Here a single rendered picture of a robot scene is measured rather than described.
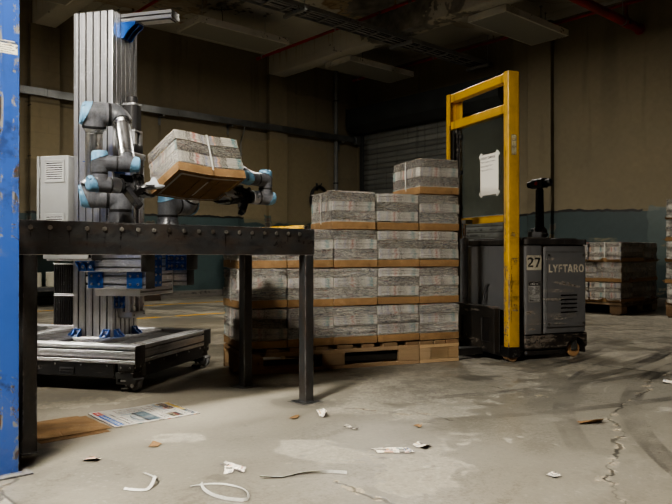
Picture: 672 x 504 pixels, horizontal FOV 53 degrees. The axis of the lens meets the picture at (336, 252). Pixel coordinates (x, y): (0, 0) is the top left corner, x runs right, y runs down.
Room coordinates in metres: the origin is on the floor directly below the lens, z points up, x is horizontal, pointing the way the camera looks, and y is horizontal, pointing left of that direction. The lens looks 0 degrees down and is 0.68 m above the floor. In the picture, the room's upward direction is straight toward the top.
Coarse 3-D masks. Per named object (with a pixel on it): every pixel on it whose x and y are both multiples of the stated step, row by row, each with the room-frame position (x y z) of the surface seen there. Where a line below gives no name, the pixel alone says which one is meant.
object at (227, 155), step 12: (216, 144) 3.41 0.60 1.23; (228, 144) 3.47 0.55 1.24; (216, 156) 3.39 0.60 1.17; (228, 156) 3.44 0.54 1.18; (240, 156) 3.49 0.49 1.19; (228, 168) 3.41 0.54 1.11; (240, 168) 3.47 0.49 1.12; (216, 180) 3.38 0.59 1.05; (228, 180) 3.42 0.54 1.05; (240, 180) 3.46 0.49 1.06; (204, 192) 3.48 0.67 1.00; (216, 192) 3.52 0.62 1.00
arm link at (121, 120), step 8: (112, 104) 3.41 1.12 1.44; (112, 112) 3.40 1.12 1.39; (120, 112) 3.40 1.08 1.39; (112, 120) 3.41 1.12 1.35; (120, 120) 3.38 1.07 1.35; (128, 120) 3.40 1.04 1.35; (120, 128) 3.34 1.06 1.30; (128, 128) 3.36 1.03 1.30; (120, 136) 3.30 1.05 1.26; (128, 136) 3.31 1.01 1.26; (120, 144) 3.27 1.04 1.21; (128, 144) 3.27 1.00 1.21; (120, 152) 3.23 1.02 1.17; (128, 152) 3.22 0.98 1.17; (120, 160) 3.17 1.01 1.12; (128, 160) 3.19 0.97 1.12; (136, 160) 3.20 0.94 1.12; (120, 168) 3.18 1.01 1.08; (128, 168) 3.19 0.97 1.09; (136, 168) 3.21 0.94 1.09
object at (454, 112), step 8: (448, 96) 4.95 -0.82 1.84; (448, 104) 4.95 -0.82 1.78; (456, 104) 5.00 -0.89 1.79; (448, 112) 4.95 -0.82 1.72; (456, 112) 5.00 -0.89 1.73; (448, 120) 4.95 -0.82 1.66; (448, 128) 4.95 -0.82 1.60; (448, 136) 4.95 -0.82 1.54; (456, 136) 4.92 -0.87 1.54; (448, 144) 4.95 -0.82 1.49; (456, 144) 4.93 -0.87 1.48; (448, 152) 4.95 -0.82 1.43; (456, 152) 4.93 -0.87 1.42; (456, 160) 4.92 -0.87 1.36
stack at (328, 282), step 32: (224, 256) 4.14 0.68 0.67; (256, 256) 3.87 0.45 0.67; (288, 256) 3.94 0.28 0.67; (320, 256) 4.02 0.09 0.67; (352, 256) 4.10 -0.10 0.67; (384, 256) 4.18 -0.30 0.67; (416, 256) 4.26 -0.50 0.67; (224, 288) 4.13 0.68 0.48; (256, 288) 3.86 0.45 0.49; (288, 288) 3.95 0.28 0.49; (320, 288) 4.02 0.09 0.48; (352, 288) 4.10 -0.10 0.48; (384, 288) 4.17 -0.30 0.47; (416, 288) 4.25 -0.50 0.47; (224, 320) 4.18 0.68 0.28; (256, 320) 3.88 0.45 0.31; (288, 320) 3.95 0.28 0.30; (320, 320) 4.02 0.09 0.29; (352, 320) 4.09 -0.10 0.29; (384, 320) 4.17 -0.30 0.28; (416, 320) 4.26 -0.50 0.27; (224, 352) 4.15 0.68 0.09; (256, 352) 4.00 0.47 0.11; (288, 352) 3.94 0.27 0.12; (320, 352) 4.01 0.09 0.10; (416, 352) 4.26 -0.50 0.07
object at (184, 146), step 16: (160, 144) 3.36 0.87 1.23; (176, 144) 3.25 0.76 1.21; (192, 144) 3.31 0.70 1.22; (160, 160) 3.37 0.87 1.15; (176, 160) 3.24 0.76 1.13; (192, 160) 3.28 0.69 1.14; (160, 176) 3.34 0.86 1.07; (176, 176) 3.26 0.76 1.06; (192, 176) 3.28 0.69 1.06; (160, 192) 3.38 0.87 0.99; (176, 192) 3.41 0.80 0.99
